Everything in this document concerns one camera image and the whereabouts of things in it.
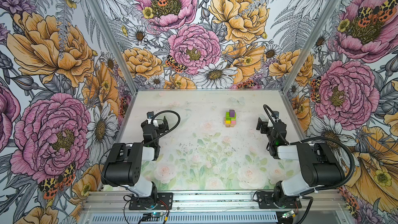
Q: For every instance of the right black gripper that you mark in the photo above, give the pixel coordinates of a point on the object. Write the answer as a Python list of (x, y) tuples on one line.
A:
[(265, 126)]

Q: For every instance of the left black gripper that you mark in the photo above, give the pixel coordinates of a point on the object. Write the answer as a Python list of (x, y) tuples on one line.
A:
[(164, 127)]

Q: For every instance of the large green block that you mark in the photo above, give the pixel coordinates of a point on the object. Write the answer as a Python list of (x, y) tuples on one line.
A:
[(228, 118)]

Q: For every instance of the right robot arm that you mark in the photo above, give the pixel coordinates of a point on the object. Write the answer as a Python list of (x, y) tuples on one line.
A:
[(318, 166)]

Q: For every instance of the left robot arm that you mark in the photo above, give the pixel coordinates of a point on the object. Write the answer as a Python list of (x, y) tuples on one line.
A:
[(123, 165)]

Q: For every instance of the green circuit board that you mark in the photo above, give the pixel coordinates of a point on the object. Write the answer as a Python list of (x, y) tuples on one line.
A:
[(157, 215)]

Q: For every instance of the small right circuit board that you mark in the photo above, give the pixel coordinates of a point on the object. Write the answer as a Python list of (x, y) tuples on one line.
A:
[(289, 214)]

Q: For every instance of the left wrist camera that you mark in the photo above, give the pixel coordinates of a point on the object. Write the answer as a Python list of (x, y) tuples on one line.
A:
[(151, 119)]

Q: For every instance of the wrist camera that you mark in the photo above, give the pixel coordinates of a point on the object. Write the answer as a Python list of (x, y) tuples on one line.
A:
[(275, 116), (151, 119)]

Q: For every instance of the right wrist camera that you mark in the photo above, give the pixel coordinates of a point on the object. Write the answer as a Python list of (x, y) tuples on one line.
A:
[(275, 116)]

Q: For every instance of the right aluminium corner post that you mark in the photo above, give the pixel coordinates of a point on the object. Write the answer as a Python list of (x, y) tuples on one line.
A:
[(314, 34)]

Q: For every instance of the aluminium corner post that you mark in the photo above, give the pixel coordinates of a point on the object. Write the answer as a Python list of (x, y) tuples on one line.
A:
[(100, 16), (314, 34)]

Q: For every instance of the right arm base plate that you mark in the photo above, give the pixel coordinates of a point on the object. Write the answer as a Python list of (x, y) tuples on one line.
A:
[(269, 200)]

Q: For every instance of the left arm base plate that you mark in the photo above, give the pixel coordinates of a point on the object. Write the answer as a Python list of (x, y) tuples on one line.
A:
[(163, 201)]

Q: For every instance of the aluminium front rail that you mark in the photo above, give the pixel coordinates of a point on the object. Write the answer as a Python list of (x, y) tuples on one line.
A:
[(207, 201)]

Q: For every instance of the left aluminium corner post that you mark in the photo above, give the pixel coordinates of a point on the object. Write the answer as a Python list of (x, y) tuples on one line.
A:
[(100, 16)]

